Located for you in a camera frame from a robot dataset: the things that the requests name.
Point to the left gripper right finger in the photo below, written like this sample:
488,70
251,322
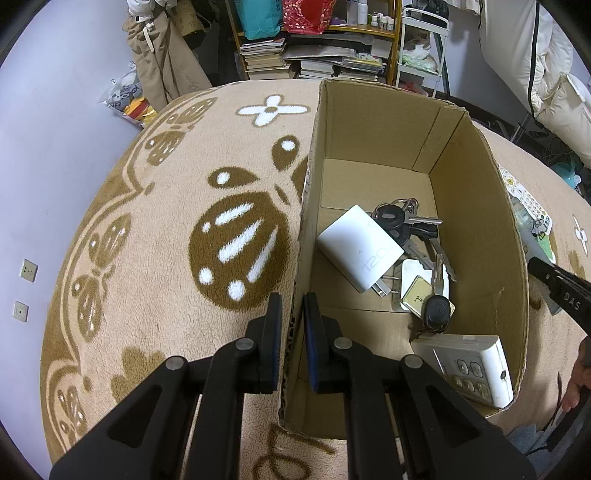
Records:
402,419

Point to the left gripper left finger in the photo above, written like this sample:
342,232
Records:
185,419

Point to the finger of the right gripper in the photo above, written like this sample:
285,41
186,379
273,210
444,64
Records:
568,291

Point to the cardboard box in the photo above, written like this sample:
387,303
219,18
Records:
429,176

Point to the person's hand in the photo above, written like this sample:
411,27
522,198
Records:
580,377

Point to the white TV remote control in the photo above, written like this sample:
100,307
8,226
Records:
542,222

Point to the white power strip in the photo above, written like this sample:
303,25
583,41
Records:
475,365

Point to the teal plastic toy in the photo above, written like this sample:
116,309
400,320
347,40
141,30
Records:
567,172

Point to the black car key fob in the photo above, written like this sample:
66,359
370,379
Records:
436,313

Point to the small white card box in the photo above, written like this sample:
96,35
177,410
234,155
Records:
414,287

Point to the bunch of keys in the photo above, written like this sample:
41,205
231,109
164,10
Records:
418,236

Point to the white power adapter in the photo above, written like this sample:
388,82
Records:
360,248

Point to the beige patterned round rug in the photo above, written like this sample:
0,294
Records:
218,202

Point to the cream puffy duvet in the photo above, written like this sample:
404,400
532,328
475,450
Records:
529,51

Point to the white metal cart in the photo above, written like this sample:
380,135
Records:
424,34

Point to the stack of books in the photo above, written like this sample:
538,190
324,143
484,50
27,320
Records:
349,56

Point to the plastic bag of toys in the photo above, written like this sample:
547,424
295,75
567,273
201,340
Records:
126,99

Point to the wooden bookshelf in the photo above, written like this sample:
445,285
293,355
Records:
394,37

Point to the khaki trench coat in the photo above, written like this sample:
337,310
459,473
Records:
165,65

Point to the red patterned bag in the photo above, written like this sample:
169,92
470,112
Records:
310,17

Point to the teal storage bag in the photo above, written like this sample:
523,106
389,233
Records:
260,18

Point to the wall socket lower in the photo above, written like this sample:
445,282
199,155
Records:
20,311

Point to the wall socket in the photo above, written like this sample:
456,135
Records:
28,270
20,311

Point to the wall socket upper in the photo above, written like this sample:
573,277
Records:
28,270

